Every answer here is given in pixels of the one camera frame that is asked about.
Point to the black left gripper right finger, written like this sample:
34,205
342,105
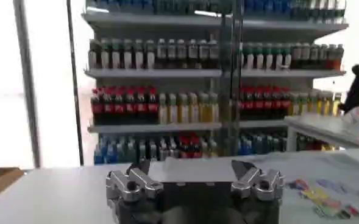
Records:
258,185

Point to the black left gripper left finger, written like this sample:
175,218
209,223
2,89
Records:
142,182

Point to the shelf rack with drink bottles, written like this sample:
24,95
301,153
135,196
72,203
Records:
154,103
276,100

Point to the white side table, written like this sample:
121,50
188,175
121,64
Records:
316,126

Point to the silver metal stand pole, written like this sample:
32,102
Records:
232,91

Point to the thin dark window post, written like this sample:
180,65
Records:
75,91

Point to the grey window frame post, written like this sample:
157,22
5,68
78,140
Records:
28,91

